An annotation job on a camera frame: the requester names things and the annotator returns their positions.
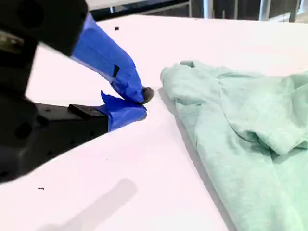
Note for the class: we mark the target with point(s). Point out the blue-taped moving gripper jaw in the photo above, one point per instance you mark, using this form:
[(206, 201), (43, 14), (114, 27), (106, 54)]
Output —
[(103, 50)]

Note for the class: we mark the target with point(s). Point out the blue-taped fixed gripper jaw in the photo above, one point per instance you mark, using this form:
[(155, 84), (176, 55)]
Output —
[(79, 122)]

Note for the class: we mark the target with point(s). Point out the pale green T-shirt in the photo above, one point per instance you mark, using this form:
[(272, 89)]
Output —
[(240, 144)]

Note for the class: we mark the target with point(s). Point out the white metal post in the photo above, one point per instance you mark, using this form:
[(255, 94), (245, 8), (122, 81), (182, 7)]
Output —
[(209, 8), (264, 9)]

